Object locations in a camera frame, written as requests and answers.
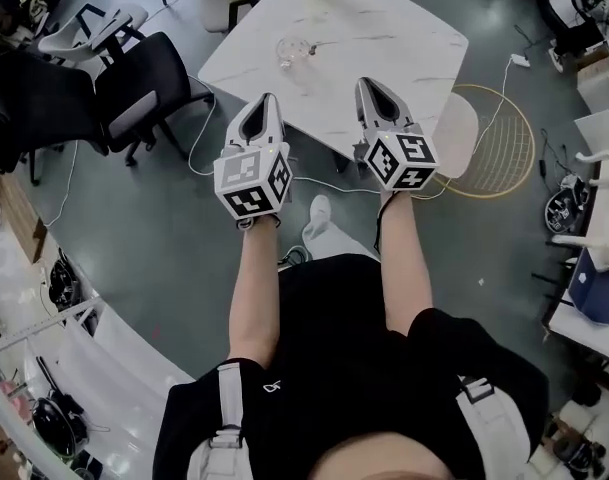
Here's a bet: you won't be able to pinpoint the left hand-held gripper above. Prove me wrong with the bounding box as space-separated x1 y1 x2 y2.
212 92 294 231

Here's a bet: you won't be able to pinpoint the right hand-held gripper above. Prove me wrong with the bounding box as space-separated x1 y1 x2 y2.
352 76 441 193

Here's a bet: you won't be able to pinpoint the person's right forearm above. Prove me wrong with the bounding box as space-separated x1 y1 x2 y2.
376 190 435 332

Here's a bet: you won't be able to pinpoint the person's left forearm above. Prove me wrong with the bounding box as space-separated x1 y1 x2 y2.
228 215 283 369

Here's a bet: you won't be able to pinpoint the white marble table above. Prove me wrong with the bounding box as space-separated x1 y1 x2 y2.
197 0 470 174

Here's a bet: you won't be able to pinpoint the grey round stool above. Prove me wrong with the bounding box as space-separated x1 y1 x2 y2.
202 0 261 34

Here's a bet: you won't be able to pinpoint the black office chair grey seat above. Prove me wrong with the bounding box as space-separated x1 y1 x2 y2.
93 31 216 168

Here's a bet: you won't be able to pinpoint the black round marker device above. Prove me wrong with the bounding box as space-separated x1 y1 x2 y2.
544 175 591 233

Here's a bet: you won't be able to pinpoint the black mesh office chair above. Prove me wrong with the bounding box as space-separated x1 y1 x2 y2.
0 42 110 175

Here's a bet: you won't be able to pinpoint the person's black t-shirt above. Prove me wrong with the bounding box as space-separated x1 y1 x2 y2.
152 252 550 480

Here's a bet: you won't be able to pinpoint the wooden low cabinet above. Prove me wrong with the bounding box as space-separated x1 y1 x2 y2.
0 172 49 265

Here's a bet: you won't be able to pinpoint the blue box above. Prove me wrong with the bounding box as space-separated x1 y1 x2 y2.
567 250 609 327

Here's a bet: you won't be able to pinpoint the white curved desk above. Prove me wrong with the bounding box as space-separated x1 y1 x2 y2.
0 292 196 480

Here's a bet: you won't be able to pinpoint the person's chin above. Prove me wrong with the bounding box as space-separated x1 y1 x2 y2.
311 432 448 480

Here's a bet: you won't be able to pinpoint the black helmet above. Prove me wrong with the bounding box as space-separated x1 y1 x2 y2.
31 392 90 463

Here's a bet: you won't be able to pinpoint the black wrist cord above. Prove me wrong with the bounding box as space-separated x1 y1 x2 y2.
374 191 400 255

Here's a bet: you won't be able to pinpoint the round gold wire side table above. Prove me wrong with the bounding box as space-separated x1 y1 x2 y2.
428 83 536 201

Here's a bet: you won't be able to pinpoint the white frame office chair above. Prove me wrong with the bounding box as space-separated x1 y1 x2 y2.
37 5 150 69

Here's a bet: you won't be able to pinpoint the white harness strap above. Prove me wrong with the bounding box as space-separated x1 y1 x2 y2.
186 361 248 480
456 375 533 480

